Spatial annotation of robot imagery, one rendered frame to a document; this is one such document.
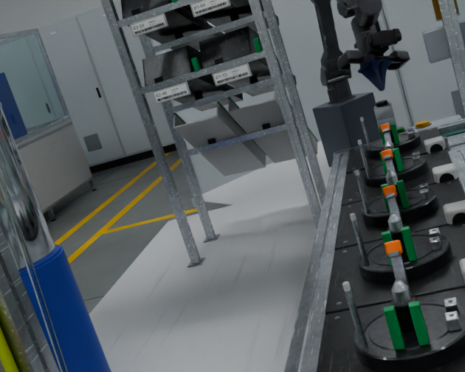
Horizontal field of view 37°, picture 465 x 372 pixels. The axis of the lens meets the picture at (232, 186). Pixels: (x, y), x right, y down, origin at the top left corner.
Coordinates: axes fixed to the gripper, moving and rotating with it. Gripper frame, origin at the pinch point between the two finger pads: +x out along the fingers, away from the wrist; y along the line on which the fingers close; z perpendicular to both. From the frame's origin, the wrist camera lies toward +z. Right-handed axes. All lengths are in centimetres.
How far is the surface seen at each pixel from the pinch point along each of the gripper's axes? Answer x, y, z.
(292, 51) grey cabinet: -148, 129, -236
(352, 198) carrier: 33.9, -24.0, 10.1
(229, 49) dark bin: -8.0, -39.1, -0.1
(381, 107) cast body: 8.1, -1.5, -0.1
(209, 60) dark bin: -7.4, -42.8, -4.5
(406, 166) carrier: 28.9, -11.0, 13.8
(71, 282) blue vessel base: 45, -85, 15
